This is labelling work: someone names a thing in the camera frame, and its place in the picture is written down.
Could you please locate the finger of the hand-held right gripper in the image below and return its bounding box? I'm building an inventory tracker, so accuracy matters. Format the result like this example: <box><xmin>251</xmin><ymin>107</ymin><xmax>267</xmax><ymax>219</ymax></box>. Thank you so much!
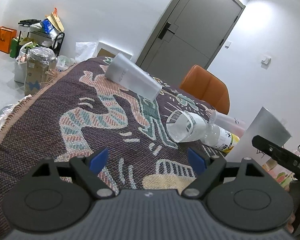
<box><xmin>252</xmin><ymin>135</ymin><xmax>300</xmax><ymax>180</ymax></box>

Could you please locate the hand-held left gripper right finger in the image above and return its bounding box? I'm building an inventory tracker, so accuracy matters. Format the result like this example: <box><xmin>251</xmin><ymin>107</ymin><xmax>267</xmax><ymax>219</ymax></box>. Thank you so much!
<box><xmin>182</xmin><ymin>148</ymin><xmax>265</xmax><ymax>198</ymax></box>

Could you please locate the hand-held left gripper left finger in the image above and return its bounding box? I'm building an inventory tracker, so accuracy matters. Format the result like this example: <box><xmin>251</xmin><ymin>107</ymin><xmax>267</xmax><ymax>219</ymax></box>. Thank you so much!
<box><xmin>31</xmin><ymin>148</ymin><xmax>115</xmax><ymax>200</ymax></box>

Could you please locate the large grey cup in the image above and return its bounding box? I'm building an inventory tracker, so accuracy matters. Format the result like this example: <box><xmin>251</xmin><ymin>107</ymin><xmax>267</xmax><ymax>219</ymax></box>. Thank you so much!
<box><xmin>226</xmin><ymin>107</ymin><xmax>292</xmax><ymax>173</ymax></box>

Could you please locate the clear glass cup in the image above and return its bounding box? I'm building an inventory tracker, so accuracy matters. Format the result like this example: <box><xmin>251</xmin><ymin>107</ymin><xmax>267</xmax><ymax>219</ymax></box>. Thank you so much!
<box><xmin>166</xmin><ymin>110</ymin><xmax>211</xmax><ymax>143</ymax></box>

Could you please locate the translucent plastic cup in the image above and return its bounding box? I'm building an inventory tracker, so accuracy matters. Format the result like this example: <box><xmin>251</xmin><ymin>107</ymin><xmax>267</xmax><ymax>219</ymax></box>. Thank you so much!
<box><xmin>210</xmin><ymin>110</ymin><xmax>247</xmax><ymax>137</ymax></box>

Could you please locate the frosted white tall cup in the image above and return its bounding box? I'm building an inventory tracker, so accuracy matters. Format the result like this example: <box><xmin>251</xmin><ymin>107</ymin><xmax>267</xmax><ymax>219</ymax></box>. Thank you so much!
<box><xmin>104</xmin><ymin>52</ymin><xmax>163</xmax><ymax>100</ymax></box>

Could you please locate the plastic bottle with yellow label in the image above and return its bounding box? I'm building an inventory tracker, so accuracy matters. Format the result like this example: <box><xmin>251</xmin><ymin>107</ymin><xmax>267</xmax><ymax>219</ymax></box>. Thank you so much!
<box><xmin>201</xmin><ymin>124</ymin><xmax>240</xmax><ymax>153</ymax></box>

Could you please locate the patterned woven blanket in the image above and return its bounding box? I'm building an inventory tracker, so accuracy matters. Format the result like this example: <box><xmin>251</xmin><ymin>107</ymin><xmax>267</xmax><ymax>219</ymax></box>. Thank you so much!
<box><xmin>0</xmin><ymin>56</ymin><xmax>240</xmax><ymax>238</ymax></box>

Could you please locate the orange chair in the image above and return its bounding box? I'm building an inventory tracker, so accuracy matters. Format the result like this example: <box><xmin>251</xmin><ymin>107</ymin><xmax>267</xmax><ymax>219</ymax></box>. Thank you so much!
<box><xmin>179</xmin><ymin>65</ymin><xmax>230</xmax><ymax>115</ymax></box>

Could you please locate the cardboard box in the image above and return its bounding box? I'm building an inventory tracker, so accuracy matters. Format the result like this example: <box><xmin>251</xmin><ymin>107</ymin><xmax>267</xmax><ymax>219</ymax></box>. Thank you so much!
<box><xmin>24</xmin><ymin>56</ymin><xmax>57</xmax><ymax>96</ymax></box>

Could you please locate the clear plastic sheet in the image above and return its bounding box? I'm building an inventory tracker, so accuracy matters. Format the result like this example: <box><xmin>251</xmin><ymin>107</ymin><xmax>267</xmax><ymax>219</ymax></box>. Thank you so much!
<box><xmin>0</xmin><ymin>104</ymin><xmax>15</xmax><ymax>136</ymax></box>

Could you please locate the clear plastic bag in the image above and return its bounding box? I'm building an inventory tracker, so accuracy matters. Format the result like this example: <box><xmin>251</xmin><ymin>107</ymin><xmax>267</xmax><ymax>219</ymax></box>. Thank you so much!
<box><xmin>75</xmin><ymin>41</ymin><xmax>98</xmax><ymax>64</ymax></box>

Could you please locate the white box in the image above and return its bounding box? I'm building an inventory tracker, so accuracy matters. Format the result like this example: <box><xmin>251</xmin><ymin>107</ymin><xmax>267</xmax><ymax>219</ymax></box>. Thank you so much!
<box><xmin>97</xmin><ymin>40</ymin><xmax>134</xmax><ymax>61</ymax></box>

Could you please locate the plastic-wrapped round jar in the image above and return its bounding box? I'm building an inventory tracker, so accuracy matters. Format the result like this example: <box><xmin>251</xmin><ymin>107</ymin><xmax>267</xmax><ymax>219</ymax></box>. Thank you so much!
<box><xmin>27</xmin><ymin>47</ymin><xmax>57</xmax><ymax>67</ymax></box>

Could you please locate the white shopping bag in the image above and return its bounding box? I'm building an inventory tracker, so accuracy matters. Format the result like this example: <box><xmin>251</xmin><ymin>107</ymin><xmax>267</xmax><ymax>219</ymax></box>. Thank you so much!
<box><xmin>14</xmin><ymin>42</ymin><xmax>38</xmax><ymax>83</ymax></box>

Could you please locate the black metal rack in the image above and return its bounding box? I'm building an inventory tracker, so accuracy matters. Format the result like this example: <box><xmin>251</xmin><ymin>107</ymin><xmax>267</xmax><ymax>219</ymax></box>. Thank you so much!
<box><xmin>17</xmin><ymin>20</ymin><xmax>65</xmax><ymax>57</ymax></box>

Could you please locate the grey door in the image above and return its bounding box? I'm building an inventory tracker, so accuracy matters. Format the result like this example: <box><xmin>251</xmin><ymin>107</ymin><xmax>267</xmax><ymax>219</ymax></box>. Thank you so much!
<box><xmin>136</xmin><ymin>0</ymin><xmax>246</xmax><ymax>72</ymax></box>

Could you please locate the green bag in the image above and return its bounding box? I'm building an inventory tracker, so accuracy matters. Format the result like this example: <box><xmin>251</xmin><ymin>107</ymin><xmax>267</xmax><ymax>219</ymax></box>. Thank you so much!
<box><xmin>9</xmin><ymin>37</ymin><xmax>23</xmax><ymax>58</ymax></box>

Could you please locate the blue and white plastic bag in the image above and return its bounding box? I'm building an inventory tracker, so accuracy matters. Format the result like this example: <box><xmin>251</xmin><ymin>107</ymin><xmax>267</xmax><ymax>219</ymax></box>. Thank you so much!
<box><xmin>41</xmin><ymin>19</ymin><xmax>57</xmax><ymax>34</ymax></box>

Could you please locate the kraft paper bag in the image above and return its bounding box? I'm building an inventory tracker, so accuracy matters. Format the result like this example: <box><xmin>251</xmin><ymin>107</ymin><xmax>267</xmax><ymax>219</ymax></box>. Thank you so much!
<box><xmin>47</xmin><ymin>7</ymin><xmax>65</xmax><ymax>32</ymax></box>

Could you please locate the orange paper bag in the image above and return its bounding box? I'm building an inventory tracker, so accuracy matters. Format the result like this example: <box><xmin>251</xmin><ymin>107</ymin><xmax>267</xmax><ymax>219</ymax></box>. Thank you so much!
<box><xmin>0</xmin><ymin>26</ymin><xmax>17</xmax><ymax>54</ymax></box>

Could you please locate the black door handle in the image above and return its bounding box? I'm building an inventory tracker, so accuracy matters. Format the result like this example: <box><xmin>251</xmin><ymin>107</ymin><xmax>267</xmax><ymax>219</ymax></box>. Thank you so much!
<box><xmin>158</xmin><ymin>22</ymin><xmax>175</xmax><ymax>40</ymax></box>

